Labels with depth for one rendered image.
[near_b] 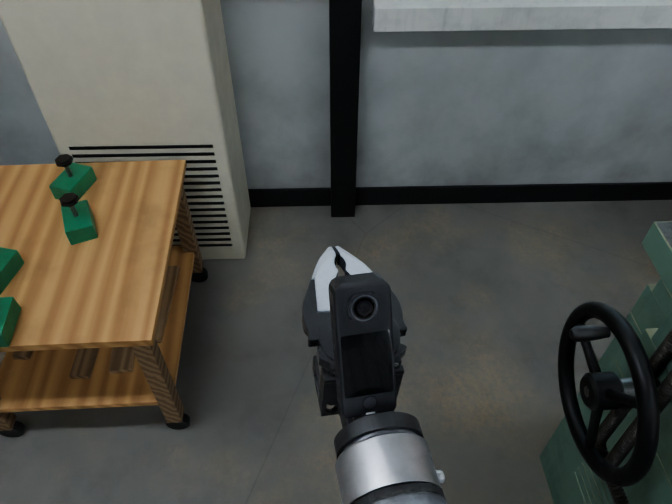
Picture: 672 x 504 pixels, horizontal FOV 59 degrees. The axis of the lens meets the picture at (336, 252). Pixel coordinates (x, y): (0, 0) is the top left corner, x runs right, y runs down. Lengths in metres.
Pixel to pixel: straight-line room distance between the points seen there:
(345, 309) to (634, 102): 2.03
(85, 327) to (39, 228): 0.39
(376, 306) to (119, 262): 1.21
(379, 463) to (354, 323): 0.10
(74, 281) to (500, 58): 1.47
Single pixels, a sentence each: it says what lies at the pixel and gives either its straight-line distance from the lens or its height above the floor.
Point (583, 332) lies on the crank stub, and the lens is 0.97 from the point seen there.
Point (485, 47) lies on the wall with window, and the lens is 2.09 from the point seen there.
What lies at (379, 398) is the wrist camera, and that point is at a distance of 0.49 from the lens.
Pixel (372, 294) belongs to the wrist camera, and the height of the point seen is 1.32.
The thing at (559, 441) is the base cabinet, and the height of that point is 0.17.
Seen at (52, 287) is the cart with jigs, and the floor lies 0.53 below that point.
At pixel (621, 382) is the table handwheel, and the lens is 1.06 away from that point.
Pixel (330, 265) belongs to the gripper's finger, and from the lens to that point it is 0.57.
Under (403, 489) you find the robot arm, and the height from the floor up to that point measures 1.26.
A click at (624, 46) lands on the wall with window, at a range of 2.25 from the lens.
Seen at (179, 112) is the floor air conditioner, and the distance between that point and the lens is 1.83.
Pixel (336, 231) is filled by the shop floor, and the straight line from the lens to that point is 2.32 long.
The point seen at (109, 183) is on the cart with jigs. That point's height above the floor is 0.53.
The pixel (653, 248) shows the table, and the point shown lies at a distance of 1.24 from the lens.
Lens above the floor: 1.67
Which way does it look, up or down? 48 degrees down
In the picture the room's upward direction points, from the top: straight up
